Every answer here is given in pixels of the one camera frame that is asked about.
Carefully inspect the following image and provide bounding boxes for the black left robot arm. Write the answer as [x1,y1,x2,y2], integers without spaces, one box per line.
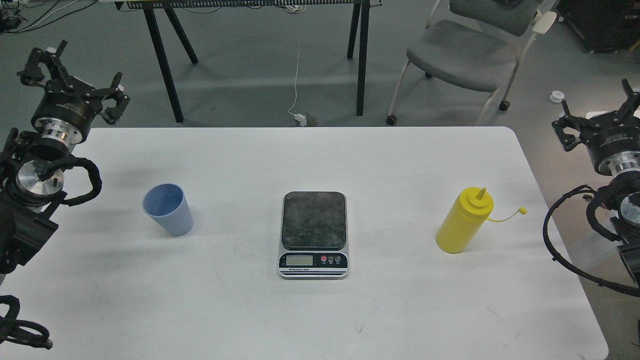
[0,40,130,277]

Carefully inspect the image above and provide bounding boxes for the digital kitchen scale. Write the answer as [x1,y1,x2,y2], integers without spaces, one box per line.
[278,191,350,280]

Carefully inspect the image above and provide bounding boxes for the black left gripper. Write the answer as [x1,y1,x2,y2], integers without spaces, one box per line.
[17,39,131,144]

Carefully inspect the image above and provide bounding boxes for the black leg desk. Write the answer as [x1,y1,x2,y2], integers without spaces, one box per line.
[114,0,381,128]

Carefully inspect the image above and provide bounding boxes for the floor cable bundle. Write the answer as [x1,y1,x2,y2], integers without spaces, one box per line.
[0,0,96,36]

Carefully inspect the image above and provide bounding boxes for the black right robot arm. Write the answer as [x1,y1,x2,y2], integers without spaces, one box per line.
[542,79,640,297]

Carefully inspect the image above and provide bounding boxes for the blue ribbed plastic cup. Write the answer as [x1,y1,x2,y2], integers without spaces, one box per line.
[141,183,194,237]

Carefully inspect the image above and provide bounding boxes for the black cabinet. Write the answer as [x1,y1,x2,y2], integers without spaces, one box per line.
[556,0,640,54]

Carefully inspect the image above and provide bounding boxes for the grey office chair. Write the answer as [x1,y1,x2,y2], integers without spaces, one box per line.
[386,0,557,126]

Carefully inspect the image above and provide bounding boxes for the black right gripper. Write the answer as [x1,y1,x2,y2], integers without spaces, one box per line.
[552,78,640,175]

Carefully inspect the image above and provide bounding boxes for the white charger cable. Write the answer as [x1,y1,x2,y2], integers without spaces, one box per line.
[288,38,308,128]

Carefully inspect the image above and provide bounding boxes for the yellow squeeze bottle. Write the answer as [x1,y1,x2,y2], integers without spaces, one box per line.
[435,187,528,255]

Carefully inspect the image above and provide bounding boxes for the white plastic spool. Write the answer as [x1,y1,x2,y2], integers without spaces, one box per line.
[548,90,565,104]

